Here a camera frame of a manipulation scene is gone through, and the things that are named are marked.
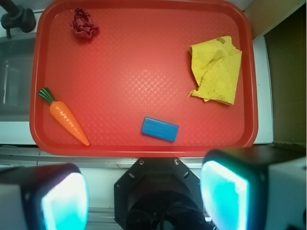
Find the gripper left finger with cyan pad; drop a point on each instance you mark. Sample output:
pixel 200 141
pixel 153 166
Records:
pixel 50 197

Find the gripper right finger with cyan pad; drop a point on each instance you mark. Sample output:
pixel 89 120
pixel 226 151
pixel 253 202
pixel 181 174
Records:
pixel 256 188

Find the orange toy carrot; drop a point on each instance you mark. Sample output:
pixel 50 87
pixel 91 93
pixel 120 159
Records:
pixel 63 115

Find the blue rectangular block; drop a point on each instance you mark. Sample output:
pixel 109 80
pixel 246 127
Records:
pixel 160 129

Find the yellow cloth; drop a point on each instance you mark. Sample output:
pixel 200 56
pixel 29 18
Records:
pixel 215 65

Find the red plastic tray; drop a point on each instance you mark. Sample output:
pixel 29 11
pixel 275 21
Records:
pixel 138 65

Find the metal sink basin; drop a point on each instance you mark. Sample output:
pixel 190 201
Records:
pixel 16 64

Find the crumpled dark red cloth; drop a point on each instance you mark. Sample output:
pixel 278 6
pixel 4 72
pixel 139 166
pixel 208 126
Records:
pixel 82 25

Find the black clamp knob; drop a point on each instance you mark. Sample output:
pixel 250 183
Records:
pixel 17 16

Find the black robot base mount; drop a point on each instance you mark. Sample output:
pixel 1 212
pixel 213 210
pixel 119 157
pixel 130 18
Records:
pixel 159 194

